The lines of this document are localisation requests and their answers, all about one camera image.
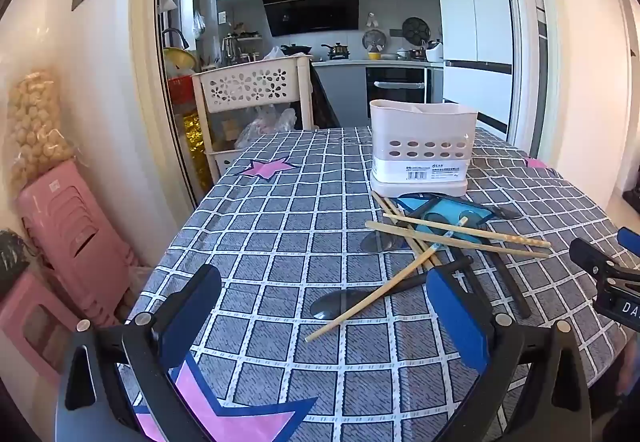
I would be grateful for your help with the cream plastic trolley rack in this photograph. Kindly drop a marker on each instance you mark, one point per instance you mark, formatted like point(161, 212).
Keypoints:
point(250, 82)

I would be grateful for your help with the small desk fan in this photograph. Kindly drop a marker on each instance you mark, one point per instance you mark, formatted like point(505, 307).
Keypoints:
point(373, 40)

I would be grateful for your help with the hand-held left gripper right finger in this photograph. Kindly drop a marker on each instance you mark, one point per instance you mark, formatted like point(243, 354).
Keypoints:
point(457, 322)

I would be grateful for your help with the gold foil package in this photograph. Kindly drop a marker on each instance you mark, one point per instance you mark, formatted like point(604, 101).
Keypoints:
point(194, 142)

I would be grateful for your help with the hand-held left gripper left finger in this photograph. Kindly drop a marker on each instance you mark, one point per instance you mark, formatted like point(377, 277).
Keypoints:
point(186, 317)

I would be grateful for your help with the black range hood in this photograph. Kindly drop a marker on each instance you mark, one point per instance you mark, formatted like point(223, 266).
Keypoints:
point(312, 9)

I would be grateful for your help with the grey checked star tablecloth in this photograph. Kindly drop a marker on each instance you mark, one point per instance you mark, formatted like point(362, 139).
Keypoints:
point(280, 242)

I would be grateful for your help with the built-in oven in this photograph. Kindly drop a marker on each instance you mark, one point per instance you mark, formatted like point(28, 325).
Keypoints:
point(397, 84)

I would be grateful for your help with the small cooking pot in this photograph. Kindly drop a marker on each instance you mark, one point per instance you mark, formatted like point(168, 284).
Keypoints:
point(339, 50)

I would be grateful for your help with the clear plastic bag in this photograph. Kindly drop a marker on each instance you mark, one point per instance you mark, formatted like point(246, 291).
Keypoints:
point(265, 124)

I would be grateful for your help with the bag of round snacks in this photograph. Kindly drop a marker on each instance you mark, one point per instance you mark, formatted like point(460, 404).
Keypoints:
point(35, 122)

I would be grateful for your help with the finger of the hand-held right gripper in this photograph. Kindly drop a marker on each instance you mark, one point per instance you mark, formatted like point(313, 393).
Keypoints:
point(631, 238)
point(592, 261)

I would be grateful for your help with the red plastic basket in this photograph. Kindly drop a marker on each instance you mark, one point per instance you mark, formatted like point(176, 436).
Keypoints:
point(181, 89)

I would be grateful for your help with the white plastic utensil holder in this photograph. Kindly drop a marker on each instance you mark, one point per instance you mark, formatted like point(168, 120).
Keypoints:
point(420, 142)

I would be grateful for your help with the white rice cooker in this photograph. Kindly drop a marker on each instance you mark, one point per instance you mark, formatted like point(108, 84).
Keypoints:
point(435, 52)

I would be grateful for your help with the round black pan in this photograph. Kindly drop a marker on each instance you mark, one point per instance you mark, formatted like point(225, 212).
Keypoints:
point(417, 29)

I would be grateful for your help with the stack of pink plastic stools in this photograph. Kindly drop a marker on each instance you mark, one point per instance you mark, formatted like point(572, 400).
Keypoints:
point(70, 222)

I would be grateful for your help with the pink plastic stool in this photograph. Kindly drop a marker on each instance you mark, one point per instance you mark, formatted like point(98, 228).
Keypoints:
point(35, 322)

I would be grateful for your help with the dark bag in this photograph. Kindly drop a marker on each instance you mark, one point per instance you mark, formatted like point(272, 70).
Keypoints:
point(12, 262)

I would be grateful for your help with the black wok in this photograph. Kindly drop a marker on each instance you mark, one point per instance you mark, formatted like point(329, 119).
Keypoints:
point(296, 48)

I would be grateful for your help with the yellow plastic basin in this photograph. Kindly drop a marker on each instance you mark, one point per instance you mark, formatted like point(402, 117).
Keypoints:
point(177, 58)

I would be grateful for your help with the white refrigerator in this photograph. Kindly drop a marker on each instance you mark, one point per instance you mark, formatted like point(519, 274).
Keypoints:
point(475, 22)

